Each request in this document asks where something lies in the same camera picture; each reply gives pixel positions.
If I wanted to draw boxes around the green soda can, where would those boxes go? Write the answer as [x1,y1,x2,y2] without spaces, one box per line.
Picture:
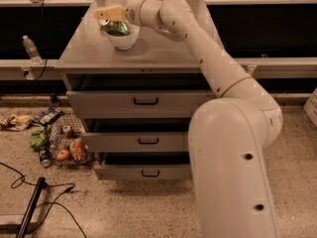
[101,20,131,37]

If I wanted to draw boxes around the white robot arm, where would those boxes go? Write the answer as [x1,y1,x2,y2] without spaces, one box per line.
[96,0,283,238]

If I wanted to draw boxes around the white bowl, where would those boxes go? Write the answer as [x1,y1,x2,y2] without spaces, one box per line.
[103,22,140,50]

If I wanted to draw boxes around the small red can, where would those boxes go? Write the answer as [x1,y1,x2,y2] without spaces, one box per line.
[62,125,73,138]

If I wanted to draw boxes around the blue soda can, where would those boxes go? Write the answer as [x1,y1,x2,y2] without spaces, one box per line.
[39,148,52,168]

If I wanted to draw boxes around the clear plastic water bottle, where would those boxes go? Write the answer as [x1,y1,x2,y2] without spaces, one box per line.
[23,35,43,65]

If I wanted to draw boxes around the grey drawer cabinet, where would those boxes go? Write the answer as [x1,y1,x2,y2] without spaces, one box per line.
[57,4,215,169]

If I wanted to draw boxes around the top grey drawer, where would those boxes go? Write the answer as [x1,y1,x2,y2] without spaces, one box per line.
[67,90,214,119]

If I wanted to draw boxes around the grey drawer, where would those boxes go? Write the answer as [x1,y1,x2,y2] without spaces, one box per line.
[94,152,191,180]
[83,132,188,153]
[67,90,214,119]

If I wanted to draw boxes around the blue snack packet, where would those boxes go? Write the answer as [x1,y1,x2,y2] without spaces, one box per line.
[33,108,62,126]

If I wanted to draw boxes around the middle grey drawer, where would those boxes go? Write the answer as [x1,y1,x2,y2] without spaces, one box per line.
[83,132,188,153]

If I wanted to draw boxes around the orange snack bag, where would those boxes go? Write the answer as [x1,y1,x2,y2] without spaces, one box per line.
[69,139,87,162]

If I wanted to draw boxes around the green chip bag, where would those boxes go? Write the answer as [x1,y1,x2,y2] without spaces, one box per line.
[30,126,51,151]

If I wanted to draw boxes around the yellow brown snack bag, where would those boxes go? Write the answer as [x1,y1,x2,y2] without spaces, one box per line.
[0,115,33,131]

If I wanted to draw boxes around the red apple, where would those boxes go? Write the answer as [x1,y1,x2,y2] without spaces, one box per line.
[56,149,70,161]

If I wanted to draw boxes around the bottom grey drawer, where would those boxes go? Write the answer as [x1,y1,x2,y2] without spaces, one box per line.
[94,152,191,180]

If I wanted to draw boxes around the black metal bar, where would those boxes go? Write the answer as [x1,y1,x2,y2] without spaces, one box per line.
[16,177,46,238]

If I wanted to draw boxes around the black hanging cable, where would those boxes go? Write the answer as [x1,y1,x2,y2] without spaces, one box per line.
[35,0,54,81]

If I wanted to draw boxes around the wire mesh basket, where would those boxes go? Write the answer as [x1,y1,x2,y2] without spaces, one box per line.
[49,113,93,167]

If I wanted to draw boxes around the black floor cable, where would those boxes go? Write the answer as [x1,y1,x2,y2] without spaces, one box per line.
[0,162,87,238]

